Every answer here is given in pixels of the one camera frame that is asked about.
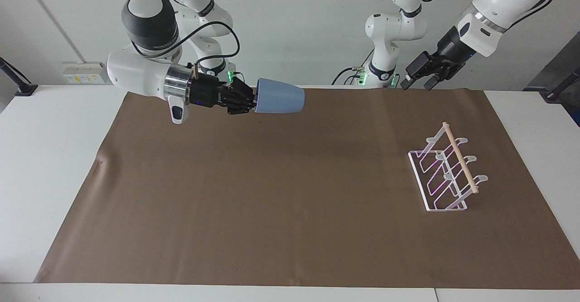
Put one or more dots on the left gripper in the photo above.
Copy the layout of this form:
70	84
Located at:
451	53

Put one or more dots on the white wall socket strip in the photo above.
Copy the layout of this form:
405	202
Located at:
84	73

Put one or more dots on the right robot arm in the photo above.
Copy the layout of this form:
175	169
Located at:
136	69

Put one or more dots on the black stand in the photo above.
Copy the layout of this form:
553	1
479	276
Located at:
20	83
564	84

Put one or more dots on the blue cup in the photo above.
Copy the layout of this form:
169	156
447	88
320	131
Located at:
281	96

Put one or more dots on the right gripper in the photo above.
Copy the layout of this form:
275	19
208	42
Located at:
208	93

